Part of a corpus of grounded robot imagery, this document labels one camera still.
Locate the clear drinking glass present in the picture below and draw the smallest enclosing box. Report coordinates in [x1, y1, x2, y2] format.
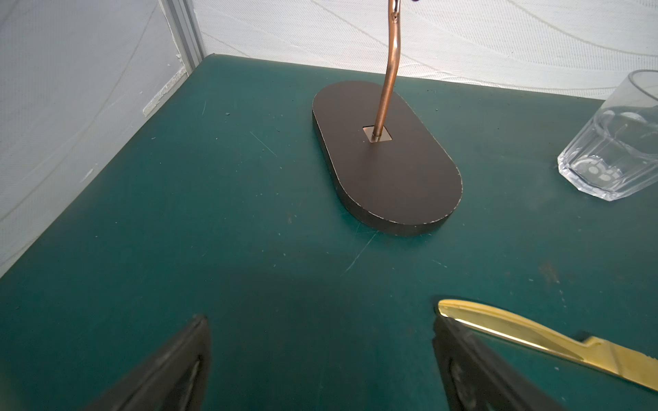
[557, 70, 657, 201]

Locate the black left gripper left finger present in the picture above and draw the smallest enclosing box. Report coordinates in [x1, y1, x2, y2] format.
[84, 315, 211, 410]

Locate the dark oval stand with copper rod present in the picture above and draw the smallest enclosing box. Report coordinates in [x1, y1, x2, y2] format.
[312, 1, 464, 236]

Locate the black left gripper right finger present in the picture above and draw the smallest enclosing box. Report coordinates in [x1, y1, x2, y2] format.
[433, 315, 564, 410]

